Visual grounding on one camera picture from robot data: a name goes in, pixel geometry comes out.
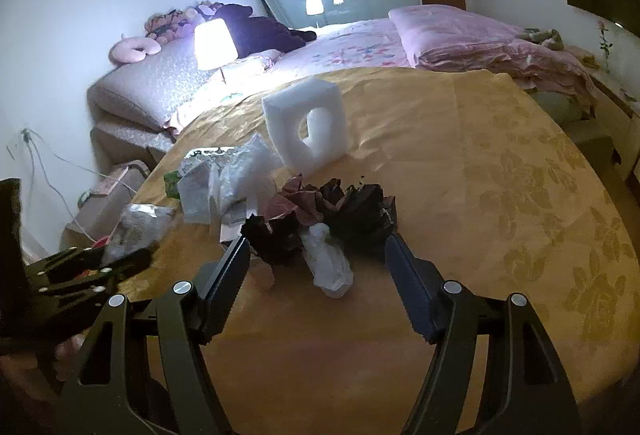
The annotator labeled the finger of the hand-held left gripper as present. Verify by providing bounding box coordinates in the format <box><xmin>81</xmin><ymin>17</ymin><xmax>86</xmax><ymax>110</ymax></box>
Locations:
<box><xmin>24</xmin><ymin>246</ymin><xmax>105</xmax><ymax>275</ymax></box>
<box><xmin>36</xmin><ymin>248</ymin><xmax>153</xmax><ymax>312</ymax></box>

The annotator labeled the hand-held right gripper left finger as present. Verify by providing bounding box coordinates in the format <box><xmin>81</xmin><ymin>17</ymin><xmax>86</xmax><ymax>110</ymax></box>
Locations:
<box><xmin>59</xmin><ymin>235</ymin><xmax>251</xmax><ymax>435</ymax></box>

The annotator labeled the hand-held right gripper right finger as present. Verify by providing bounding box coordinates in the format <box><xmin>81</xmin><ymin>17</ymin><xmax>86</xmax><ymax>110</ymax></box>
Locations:
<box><xmin>385</xmin><ymin>232</ymin><xmax>583</xmax><ymax>435</ymax></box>

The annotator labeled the grey plastic bag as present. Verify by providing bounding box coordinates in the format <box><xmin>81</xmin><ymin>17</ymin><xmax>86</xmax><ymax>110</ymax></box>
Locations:
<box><xmin>102</xmin><ymin>204</ymin><xmax>176</xmax><ymax>266</ymax></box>

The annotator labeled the small dark paper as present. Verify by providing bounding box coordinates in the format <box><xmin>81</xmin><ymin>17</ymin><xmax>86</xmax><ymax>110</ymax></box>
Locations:
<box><xmin>241</xmin><ymin>214</ymin><xmax>306</xmax><ymax>266</ymax></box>

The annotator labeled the white plastic bag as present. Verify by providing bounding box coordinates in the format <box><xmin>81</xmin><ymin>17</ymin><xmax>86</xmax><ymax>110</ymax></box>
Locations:
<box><xmin>301</xmin><ymin>222</ymin><xmax>354</xmax><ymax>298</ymax></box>

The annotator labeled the large dark paper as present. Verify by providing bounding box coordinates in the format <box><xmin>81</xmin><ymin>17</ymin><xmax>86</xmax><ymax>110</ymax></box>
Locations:
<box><xmin>320</xmin><ymin>180</ymin><xmax>398</xmax><ymax>261</ymax></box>

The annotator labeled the white paper sachet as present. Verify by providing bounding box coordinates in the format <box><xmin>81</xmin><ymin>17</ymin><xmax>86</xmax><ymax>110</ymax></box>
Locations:
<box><xmin>177</xmin><ymin>162</ymin><xmax>221</xmax><ymax>223</ymax></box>

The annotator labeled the pink paper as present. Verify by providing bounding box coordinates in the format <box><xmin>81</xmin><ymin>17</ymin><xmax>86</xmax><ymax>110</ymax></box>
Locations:
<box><xmin>265</xmin><ymin>172</ymin><xmax>326</xmax><ymax>228</ymax></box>

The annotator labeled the clear plastic bag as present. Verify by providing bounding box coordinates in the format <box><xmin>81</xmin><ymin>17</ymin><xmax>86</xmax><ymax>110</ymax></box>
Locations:
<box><xmin>210</xmin><ymin>135</ymin><xmax>281</xmax><ymax>216</ymax></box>

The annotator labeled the grey suitcase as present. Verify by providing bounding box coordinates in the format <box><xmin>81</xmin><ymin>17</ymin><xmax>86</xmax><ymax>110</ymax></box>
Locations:
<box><xmin>60</xmin><ymin>160</ymin><xmax>153</xmax><ymax>251</ymax></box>

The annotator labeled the silver patterned packet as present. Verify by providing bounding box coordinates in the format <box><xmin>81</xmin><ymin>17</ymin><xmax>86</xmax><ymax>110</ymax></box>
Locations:
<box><xmin>182</xmin><ymin>145</ymin><xmax>241</xmax><ymax>166</ymax></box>

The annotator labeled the white foam block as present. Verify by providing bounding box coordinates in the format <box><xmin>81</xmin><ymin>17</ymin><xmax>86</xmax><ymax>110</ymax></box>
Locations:
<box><xmin>261</xmin><ymin>76</ymin><xmax>346</xmax><ymax>173</ymax></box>

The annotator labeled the grey patterned pillow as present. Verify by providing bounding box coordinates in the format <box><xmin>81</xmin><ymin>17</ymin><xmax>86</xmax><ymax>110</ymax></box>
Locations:
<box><xmin>87</xmin><ymin>38</ymin><xmax>226</xmax><ymax>131</ymax></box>

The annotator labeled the pink neck pillow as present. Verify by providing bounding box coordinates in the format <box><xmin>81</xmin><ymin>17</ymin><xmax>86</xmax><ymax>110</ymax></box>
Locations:
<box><xmin>110</xmin><ymin>35</ymin><xmax>161</xmax><ymax>64</ymax></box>

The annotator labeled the white table lamp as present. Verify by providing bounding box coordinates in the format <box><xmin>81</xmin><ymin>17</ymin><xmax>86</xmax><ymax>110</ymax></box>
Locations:
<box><xmin>194</xmin><ymin>18</ymin><xmax>238</xmax><ymax>86</ymax></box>

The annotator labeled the floral pink bedsheet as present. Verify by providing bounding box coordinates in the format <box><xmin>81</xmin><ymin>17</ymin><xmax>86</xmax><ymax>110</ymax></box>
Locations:
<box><xmin>170</xmin><ymin>18</ymin><xmax>416</xmax><ymax>128</ymax></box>

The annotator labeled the pile of plush toys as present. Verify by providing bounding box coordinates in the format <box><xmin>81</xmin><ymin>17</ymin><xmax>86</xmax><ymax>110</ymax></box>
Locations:
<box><xmin>145</xmin><ymin>2</ymin><xmax>223</xmax><ymax>41</ymax></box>

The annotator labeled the folded pink quilt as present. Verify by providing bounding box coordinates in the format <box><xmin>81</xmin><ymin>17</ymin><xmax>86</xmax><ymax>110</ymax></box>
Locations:
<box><xmin>389</xmin><ymin>5</ymin><xmax>598</xmax><ymax>108</ymax></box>

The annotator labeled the dark clothing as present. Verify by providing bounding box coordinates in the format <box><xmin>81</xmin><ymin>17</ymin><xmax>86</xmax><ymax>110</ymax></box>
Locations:
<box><xmin>220</xmin><ymin>4</ymin><xmax>317</xmax><ymax>58</ymax></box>

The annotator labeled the wooden bedside cabinet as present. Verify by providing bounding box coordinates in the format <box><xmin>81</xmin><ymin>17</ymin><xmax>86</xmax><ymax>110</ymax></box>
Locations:
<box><xmin>565</xmin><ymin>45</ymin><xmax>640</xmax><ymax>186</ymax></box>

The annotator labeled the greenish cloth item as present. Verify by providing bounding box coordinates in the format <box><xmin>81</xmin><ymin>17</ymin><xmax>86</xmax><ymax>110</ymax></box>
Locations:
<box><xmin>522</xmin><ymin>29</ymin><xmax>565</xmax><ymax>50</ymax></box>

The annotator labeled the artificial pink rose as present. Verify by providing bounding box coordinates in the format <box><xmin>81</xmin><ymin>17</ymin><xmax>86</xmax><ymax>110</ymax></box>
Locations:
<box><xmin>597</xmin><ymin>19</ymin><xmax>615</xmax><ymax>73</ymax></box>

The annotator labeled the white cable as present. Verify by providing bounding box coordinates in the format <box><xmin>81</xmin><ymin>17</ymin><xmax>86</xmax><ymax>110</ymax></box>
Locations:
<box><xmin>7</xmin><ymin>128</ymin><xmax>146</xmax><ymax>241</ymax></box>

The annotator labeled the wall outlet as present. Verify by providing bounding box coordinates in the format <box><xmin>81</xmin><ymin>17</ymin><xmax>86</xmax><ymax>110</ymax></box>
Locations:
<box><xmin>7</xmin><ymin>129</ymin><xmax>38</xmax><ymax>156</ymax></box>

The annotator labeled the padded bed frame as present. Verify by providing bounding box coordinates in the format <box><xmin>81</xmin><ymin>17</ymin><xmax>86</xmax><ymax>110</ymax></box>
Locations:
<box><xmin>90</xmin><ymin>120</ymin><xmax>173</xmax><ymax>166</ymax></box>

